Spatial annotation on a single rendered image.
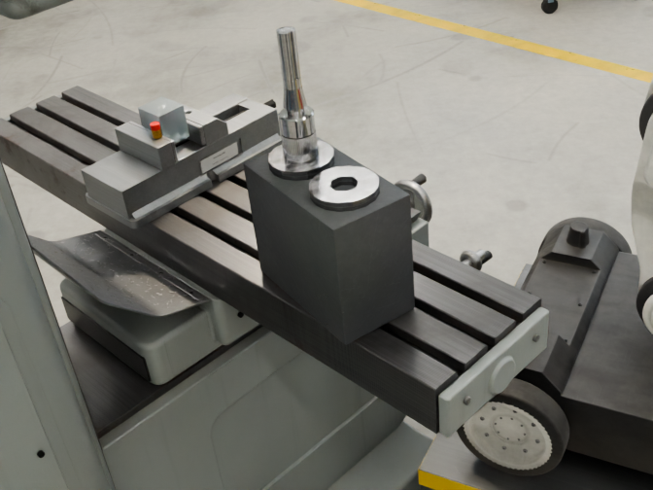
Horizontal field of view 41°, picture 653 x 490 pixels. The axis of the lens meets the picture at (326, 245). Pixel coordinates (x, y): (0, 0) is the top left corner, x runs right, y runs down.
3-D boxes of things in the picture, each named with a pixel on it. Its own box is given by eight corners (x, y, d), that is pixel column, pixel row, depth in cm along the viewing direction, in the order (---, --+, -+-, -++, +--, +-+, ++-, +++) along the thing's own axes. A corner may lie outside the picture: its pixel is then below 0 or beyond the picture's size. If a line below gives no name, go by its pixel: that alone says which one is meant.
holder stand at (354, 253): (326, 239, 137) (313, 124, 125) (416, 308, 121) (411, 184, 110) (259, 270, 132) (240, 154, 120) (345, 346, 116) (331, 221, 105)
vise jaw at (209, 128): (185, 116, 161) (181, 95, 158) (229, 134, 153) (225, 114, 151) (158, 128, 157) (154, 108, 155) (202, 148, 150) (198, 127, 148)
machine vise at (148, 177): (235, 122, 172) (226, 70, 166) (288, 144, 163) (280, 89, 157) (85, 201, 153) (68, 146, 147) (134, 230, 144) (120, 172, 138)
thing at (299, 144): (325, 156, 118) (321, 119, 115) (294, 167, 116) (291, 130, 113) (306, 143, 121) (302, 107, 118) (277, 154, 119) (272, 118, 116)
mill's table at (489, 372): (83, 114, 200) (73, 82, 195) (553, 346, 124) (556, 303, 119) (-11, 156, 188) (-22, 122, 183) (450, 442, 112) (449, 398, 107)
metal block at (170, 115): (168, 126, 155) (161, 95, 151) (189, 136, 151) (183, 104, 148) (145, 138, 152) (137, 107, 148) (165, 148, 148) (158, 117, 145)
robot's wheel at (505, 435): (567, 471, 160) (574, 392, 149) (559, 491, 157) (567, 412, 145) (463, 438, 169) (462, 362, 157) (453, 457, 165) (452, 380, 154)
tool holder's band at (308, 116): (321, 119, 115) (321, 112, 114) (291, 130, 113) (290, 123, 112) (302, 107, 118) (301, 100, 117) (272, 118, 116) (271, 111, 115)
